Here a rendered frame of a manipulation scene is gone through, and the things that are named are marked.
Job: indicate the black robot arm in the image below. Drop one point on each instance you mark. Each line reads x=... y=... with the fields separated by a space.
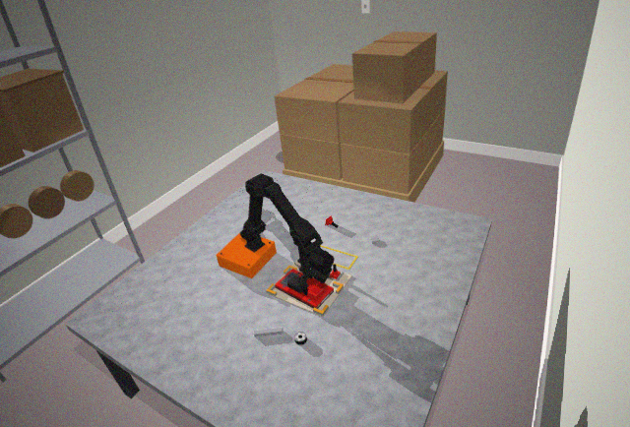
x=300 y=229

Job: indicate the red toy car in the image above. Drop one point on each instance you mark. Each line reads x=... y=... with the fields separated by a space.
x=282 y=286

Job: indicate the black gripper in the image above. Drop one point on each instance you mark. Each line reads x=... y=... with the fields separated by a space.
x=300 y=284

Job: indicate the black toy tyre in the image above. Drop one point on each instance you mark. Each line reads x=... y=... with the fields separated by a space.
x=300 y=338

